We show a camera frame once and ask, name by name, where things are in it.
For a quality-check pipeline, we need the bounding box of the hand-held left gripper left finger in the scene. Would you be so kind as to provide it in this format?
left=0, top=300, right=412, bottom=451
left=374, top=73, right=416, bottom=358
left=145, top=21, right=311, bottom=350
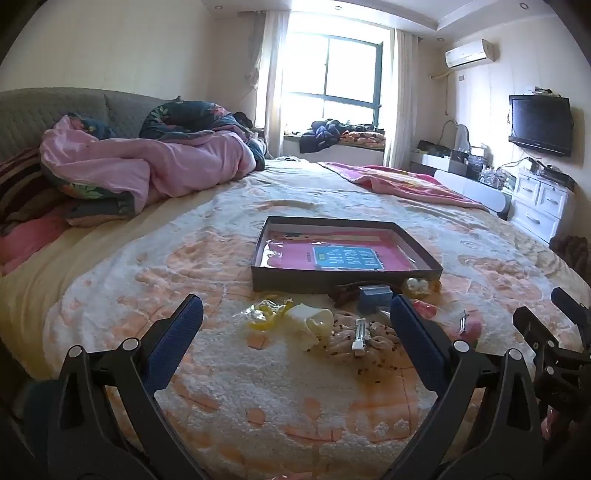
left=46, top=293, right=206, bottom=480

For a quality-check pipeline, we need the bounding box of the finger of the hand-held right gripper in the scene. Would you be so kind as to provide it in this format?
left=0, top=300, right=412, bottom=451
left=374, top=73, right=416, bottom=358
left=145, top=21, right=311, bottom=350
left=551, top=287, right=591, bottom=330
left=512, top=306, right=591, bottom=416

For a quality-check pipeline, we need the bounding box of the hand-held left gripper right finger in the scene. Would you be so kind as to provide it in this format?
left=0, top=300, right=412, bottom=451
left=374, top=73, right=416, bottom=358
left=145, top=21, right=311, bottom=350
left=383, top=294, right=543, bottom=480

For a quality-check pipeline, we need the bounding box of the floral scrunchie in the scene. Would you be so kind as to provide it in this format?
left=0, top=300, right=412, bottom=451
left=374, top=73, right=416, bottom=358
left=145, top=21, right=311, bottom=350
left=318, top=313, right=402, bottom=365

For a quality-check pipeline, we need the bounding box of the dark cardboard box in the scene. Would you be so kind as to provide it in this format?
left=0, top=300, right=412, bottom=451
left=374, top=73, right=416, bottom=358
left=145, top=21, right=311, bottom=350
left=252, top=216, right=444, bottom=294

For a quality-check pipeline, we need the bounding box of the dark brown fuzzy item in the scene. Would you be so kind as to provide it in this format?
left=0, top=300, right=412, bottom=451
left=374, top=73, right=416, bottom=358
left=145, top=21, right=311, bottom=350
left=551, top=235, right=591, bottom=273

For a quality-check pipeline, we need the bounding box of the small blue box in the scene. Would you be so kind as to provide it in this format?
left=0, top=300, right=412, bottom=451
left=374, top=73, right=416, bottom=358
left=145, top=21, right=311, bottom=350
left=358, top=285, right=393, bottom=315

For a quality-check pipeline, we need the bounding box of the brown hair clip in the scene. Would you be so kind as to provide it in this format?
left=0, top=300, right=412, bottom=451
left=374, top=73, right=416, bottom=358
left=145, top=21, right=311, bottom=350
left=328, top=281, right=370, bottom=308

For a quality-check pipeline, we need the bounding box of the white drawer cabinet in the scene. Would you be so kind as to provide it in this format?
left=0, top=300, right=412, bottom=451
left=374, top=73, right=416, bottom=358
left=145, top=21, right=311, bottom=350
left=507, top=165, right=575, bottom=244

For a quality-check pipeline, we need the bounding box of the black set-top box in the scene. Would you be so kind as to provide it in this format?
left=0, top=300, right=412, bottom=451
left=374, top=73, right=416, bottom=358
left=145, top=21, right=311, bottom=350
left=538, top=167, right=576, bottom=191

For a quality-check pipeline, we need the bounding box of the pink printed blanket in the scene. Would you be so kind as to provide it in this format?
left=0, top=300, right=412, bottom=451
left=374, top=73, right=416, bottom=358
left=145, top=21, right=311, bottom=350
left=318, top=161, right=488, bottom=212

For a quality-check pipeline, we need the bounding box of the white desk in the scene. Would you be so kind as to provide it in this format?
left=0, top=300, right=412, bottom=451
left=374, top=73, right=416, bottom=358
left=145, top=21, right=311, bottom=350
left=410, top=150, right=514, bottom=219

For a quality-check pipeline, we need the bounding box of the pink pillow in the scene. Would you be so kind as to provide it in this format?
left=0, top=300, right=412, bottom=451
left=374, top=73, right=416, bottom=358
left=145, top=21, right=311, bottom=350
left=0, top=215, right=68, bottom=275

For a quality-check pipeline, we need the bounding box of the pink quilt with floral backing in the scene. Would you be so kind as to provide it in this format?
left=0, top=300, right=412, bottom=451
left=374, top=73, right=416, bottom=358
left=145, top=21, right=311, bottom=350
left=39, top=99, right=266, bottom=227

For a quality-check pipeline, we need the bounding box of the striped pillow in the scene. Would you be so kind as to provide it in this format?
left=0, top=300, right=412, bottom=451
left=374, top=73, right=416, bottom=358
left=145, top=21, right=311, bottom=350
left=0, top=147, right=63, bottom=224

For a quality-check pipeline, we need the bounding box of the pile of clothes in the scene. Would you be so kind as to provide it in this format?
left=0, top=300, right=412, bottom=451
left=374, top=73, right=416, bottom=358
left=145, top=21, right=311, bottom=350
left=298, top=118, right=385, bottom=154

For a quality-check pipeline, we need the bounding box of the white curtain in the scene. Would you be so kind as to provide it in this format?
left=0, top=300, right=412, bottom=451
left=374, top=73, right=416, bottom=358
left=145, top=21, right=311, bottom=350
left=382, top=28, right=420, bottom=171
left=249, top=9, right=291, bottom=158

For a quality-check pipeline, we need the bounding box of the grey quilted headboard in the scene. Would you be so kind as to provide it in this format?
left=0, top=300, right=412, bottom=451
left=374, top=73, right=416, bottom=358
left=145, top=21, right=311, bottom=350
left=0, top=87, right=162, bottom=160

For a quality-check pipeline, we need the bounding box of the white air conditioner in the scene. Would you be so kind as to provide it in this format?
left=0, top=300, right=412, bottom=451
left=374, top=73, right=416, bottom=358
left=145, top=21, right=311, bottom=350
left=444, top=39, right=496, bottom=71

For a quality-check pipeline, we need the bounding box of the yellow hair tie in bag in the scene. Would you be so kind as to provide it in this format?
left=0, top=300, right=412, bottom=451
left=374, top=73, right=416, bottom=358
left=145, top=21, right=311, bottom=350
left=247, top=299, right=296, bottom=330

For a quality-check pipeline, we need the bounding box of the black wall television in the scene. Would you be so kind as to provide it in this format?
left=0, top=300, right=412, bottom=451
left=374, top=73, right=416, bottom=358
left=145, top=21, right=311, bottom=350
left=508, top=94, right=574, bottom=158

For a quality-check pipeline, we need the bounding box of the window with teal frame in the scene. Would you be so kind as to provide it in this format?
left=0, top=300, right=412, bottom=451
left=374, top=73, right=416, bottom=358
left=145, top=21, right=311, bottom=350
left=281, top=33, right=385, bottom=129

